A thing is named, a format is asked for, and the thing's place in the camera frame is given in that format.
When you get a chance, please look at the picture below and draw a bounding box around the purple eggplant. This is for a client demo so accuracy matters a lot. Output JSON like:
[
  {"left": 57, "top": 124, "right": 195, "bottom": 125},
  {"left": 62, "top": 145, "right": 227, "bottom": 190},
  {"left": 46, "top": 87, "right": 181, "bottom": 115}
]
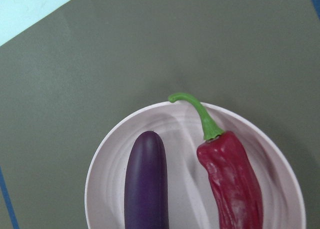
[{"left": 124, "top": 131, "right": 169, "bottom": 229}]

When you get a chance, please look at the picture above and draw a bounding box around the red chili pepper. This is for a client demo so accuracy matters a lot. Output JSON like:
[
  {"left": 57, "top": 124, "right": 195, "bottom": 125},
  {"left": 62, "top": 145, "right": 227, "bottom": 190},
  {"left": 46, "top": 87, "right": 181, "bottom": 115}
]
[{"left": 168, "top": 92, "right": 264, "bottom": 229}]

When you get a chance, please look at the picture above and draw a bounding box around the brown paper table cover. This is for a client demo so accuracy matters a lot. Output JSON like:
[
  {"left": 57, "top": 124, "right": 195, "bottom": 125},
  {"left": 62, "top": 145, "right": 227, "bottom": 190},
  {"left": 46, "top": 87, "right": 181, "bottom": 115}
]
[{"left": 0, "top": 0, "right": 320, "bottom": 229}]

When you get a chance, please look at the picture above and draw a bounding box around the pink plate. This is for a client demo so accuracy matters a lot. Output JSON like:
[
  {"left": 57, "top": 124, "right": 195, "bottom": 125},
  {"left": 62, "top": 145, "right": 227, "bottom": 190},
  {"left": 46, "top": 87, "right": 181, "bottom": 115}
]
[{"left": 84, "top": 101, "right": 307, "bottom": 229}]

